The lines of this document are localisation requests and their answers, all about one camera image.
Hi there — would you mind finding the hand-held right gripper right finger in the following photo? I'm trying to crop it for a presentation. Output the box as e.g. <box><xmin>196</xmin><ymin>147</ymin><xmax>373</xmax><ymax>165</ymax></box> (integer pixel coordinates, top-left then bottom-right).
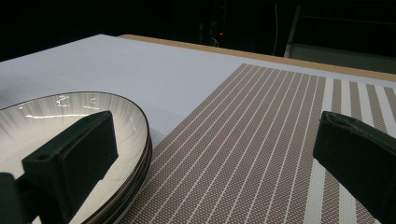
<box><xmin>312</xmin><ymin>110</ymin><xmax>396</xmax><ymax>224</ymax></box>

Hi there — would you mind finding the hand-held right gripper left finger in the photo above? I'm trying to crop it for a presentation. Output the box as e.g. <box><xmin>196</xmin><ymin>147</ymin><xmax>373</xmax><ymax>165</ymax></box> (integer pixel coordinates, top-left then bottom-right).
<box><xmin>21</xmin><ymin>109</ymin><xmax>120</xmax><ymax>224</ymax></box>

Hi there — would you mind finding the white plate with dark rim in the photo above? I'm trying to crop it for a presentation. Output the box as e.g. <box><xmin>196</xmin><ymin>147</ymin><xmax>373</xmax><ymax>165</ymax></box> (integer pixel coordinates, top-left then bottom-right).
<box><xmin>92</xmin><ymin>139</ymin><xmax>154</xmax><ymax>224</ymax></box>
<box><xmin>0</xmin><ymin>91</ymin><xmax>150</xmax><ymax>224</ymax></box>
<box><xmin>81</xmin><ymin>132</ymin><xmax>152</xmax><ymax>224</ymax></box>

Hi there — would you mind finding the brown striped woven placemat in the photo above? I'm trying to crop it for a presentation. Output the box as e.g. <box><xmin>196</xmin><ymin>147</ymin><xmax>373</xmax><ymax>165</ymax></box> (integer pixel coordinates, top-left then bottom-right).
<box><xmin>118</xmin><ymin>63</ymin><xmax>396</xmax><ymax>224</ymax></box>

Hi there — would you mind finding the grey metal stand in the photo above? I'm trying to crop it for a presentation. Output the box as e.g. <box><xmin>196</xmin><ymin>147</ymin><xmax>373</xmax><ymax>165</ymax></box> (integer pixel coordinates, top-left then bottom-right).
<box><xmin>283</xmin><ymin>4</ymin><xmax>304</xmax><ymax>59</ymax></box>

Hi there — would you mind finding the dark device with red light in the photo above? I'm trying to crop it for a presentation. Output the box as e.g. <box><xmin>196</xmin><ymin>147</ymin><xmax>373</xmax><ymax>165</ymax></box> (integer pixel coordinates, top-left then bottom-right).
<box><xmin>207</xmin><ymin>0</ymin><xmax>230</xmax><ymax>48</ymax></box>

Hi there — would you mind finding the thin white cable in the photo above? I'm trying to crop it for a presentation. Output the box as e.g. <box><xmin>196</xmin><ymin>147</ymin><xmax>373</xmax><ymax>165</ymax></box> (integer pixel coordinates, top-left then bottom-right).
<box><xmin>272</xmin><ymin>3</ymin><xmax>279</xmax><ymax>57</ymax></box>

